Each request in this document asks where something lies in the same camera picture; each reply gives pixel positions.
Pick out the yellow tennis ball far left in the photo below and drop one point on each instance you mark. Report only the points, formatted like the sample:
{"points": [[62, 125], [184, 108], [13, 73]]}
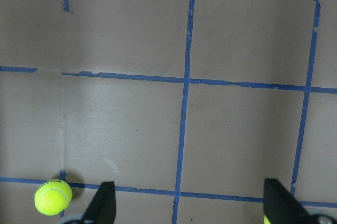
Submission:
{"points": [[53, 197]]}

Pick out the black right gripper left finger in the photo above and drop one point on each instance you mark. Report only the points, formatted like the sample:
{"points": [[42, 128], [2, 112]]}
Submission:
{"points": [[102, 208]]}

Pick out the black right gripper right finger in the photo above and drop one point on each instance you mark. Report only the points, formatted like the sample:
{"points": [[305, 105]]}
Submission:
{"points": [[279, 206]]}

